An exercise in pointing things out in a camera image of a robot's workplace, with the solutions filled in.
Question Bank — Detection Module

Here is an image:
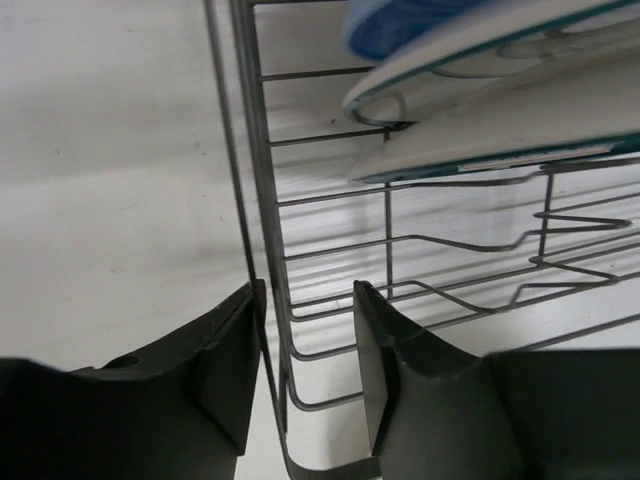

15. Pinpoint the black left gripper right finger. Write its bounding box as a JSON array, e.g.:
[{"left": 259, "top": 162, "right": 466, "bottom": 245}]
[{"left": 353, "top": 281, "right": 639, "bottom": 479}]

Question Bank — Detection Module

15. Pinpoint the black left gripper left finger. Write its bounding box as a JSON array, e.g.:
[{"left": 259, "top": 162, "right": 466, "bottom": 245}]
[{"left": 1, "top": 281, "right": 266, "bottom": 479}]

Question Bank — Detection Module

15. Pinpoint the white plate teal band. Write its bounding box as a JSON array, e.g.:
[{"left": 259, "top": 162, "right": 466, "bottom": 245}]
[{"left": 349, "top": 71, "right": 639, "bottom": 184}]

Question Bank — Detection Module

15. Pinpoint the white plate green rim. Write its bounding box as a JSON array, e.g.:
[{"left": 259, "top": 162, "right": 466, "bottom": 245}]
[{"left": 342, "top": 1, "right": 639, "bottom": 127}]

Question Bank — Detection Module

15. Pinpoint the grey wire dish rack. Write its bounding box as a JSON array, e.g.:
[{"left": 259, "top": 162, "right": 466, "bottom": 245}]
[{"left": 204, "top": 1, "right": 639, "bottom": 479}]

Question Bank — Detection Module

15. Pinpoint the blue plate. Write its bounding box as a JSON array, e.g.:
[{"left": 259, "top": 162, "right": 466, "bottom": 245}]
[{"left": 340, "top": 0, "right": 621, "bottom": 65}]

